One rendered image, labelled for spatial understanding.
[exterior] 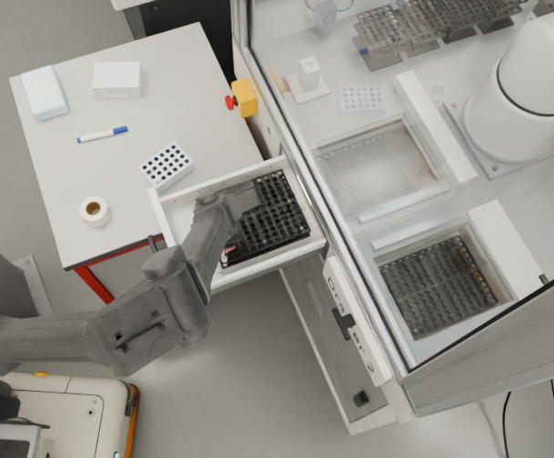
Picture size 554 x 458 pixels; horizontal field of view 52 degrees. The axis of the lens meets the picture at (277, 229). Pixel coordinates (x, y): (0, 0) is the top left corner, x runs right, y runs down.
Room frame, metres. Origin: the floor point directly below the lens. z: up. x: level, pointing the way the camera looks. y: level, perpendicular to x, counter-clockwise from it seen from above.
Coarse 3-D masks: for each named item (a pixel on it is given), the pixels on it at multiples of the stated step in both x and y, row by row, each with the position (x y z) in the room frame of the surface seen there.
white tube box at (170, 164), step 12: (156, 156) 0.73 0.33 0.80; (168, 156) 0.73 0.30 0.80; (180, 156) 0.74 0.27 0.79; (144, 168) 0.70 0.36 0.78; (156, 168) 0.70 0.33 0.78; (168, 168) 0.70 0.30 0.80; (180, 168) 0.70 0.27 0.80; (192, 168) 0.72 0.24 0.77; (168, 180) 0.66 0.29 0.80; (156, 192) 0.64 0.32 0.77
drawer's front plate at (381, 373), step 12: (336, 264) 0.42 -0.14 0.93; (324, 276) 0.42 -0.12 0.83; (336, 276) 0.39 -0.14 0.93; (336, 288) 0.38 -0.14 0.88; (348, 288) 0.37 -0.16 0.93; (336, 300) 0.37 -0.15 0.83; (348, 300) 0.34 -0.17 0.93; (348, 312) 0.33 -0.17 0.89; (360, 312) 0.32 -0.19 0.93; (360, 324) 0.29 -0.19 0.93; (360, 336) 0.27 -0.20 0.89; (372, 336) 0.27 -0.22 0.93; (372, 348) 0.24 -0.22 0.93; (372, 360) 0.22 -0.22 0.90; (384, 360) 0.22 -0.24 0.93; (372, 372) 0.20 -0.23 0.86; (384, 372) 0.19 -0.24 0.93
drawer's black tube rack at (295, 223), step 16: (272, 192) 0.62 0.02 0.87; (288, 192) 0.62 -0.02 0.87; (256, 208) 0.57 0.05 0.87; (272, 208) 0.56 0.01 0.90; (288, 208) 0.56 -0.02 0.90; (240, 224) 0.51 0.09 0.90; (256, 224) 0.51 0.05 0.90; (272, 224) 0.53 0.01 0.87; (288, 224) 0.53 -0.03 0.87; (304, 224) 0.54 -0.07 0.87; (256, 240) 0.48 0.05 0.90; (272, 240) 0.48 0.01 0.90; (288, 240) 0.49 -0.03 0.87; (240, 256) 0.44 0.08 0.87; (256, 256) 0.45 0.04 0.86
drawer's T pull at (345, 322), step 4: (336, 308) 0.33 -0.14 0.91; (332, 312) 0.32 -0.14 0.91; (336, 312) 0.32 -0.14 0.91; (336, 316) 0.31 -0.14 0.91; (340, 316) 0.31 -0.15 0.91; (344, 316) 0.31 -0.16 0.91; (348, 316) 0.31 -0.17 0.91; (352, 316) 0.31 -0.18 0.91; (336, 320) 0.30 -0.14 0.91; (340, 320) 0.30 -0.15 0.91; (344, 320) 0.30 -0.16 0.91; (348, 320) 0.30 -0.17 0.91; (352, 320) 0.30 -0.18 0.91; (340, 324) 0.29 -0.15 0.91; (344, 324) 0.29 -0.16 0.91; (348, 324) 0.29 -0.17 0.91; (352, 324) 0.29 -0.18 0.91; (340, 328) 0.28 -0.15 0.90; (344, 328) 0.28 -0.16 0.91; (344, 332) 0.27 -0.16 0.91; (344, 336) 0.27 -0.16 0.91; (348, 336) 0.27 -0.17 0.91
